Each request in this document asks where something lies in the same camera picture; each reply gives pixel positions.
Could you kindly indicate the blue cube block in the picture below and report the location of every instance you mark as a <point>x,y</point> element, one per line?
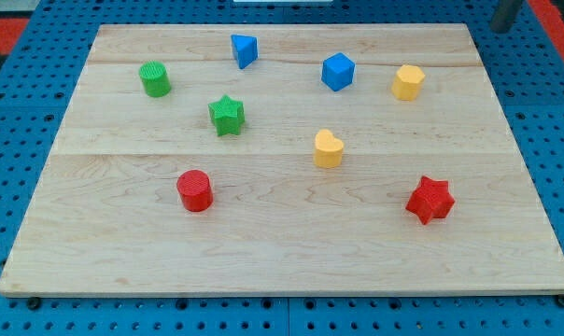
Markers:
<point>337,71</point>

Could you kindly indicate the blue triangle block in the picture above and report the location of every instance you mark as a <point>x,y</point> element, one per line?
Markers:
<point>245,49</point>

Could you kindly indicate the red star block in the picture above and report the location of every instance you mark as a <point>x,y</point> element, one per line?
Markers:
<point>431,199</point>

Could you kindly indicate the wooden board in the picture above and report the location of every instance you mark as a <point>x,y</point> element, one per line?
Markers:
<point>106,219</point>

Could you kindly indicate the grey metal pole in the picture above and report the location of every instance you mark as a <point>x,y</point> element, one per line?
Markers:
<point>504,16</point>

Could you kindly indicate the green star block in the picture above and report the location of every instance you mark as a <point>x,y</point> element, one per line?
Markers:
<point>227,115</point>

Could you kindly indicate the yellow heart block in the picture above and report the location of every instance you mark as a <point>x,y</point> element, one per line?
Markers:
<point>328,149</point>

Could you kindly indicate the green cylinder block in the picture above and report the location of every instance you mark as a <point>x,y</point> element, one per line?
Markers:
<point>154,78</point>

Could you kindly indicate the yellow hexagon block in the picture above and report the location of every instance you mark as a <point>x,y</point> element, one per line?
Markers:
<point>407,82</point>

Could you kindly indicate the red cylinder block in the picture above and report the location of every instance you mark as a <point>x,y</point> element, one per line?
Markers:
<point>195,191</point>

